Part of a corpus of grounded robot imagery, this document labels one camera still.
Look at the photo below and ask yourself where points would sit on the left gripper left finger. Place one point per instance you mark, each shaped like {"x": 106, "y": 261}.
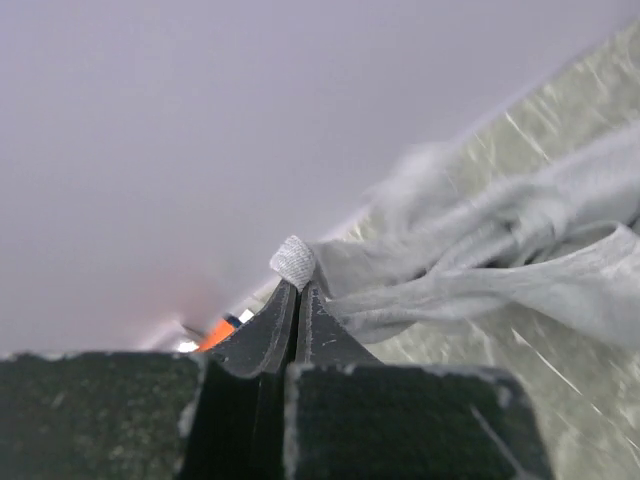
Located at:
{"x": 152, "y": 415}

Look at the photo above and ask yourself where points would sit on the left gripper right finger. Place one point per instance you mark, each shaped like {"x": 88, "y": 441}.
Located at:
{"x": 349, "y": 416}

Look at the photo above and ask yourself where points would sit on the grey garment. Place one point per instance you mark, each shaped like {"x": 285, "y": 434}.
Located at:
{"x": 562, "y": 241}

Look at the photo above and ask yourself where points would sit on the orange cylinder tool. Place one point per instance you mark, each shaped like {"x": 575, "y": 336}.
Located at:
{"x": 197, "y": 341}

